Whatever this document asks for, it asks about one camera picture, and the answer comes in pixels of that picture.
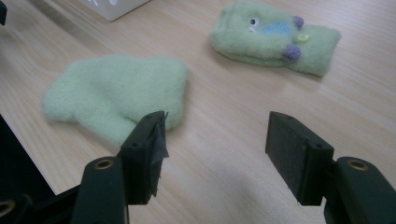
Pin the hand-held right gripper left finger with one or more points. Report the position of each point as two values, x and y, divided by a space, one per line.
140 161

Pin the plain green fuzzy mitten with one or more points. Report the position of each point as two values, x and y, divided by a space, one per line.
112 90

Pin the green fuzzy mitten with face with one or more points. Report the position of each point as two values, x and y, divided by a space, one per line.
267 40

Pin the black object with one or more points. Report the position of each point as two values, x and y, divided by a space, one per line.
2 12

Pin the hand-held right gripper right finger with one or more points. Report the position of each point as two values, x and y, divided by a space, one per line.
299 155

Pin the white box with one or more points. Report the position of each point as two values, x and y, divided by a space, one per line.
115 7

